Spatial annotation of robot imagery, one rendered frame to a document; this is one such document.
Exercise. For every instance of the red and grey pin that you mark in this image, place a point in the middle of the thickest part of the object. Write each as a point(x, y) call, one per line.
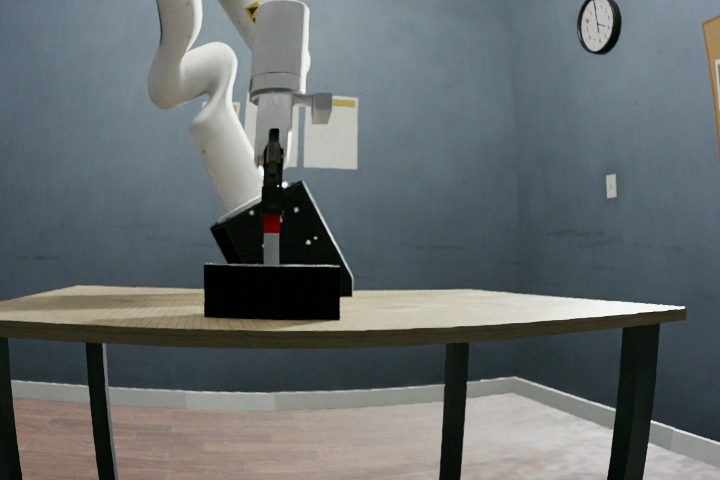
point(271, 239)

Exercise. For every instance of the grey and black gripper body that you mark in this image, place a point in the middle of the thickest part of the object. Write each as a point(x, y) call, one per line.
point(275, 111)

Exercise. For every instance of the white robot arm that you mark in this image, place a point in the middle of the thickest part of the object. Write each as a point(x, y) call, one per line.
point(278, 40)

